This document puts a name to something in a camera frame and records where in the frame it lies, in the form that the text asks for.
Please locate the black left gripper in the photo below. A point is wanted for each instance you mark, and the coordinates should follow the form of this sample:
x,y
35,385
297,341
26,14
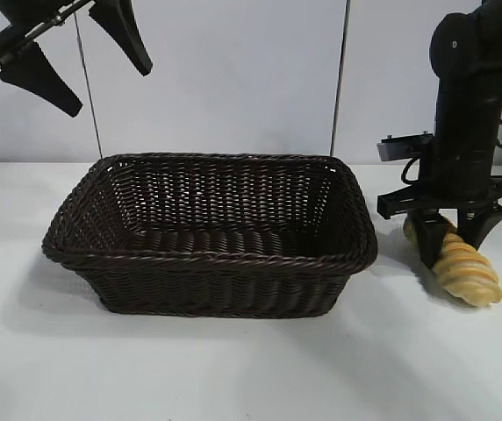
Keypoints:
x,y
27,24

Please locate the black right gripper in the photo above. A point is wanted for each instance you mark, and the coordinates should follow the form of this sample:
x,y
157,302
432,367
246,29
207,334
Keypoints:
x,y
463,175

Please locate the long twisted bread loaf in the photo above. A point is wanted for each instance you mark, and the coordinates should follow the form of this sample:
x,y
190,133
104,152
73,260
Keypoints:
x,y
466,274

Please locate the dark brown woven basket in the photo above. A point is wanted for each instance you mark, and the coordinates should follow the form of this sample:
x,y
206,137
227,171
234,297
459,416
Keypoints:
x,y
211,280

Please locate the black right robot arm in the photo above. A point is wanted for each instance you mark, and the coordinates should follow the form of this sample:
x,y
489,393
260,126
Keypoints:
x,y
466,87

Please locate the thin metal rod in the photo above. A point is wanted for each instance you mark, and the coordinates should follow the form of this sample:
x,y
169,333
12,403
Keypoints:
x,y
88,87
341,66

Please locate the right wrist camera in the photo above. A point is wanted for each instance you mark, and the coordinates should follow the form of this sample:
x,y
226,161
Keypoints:
x,y
402,149

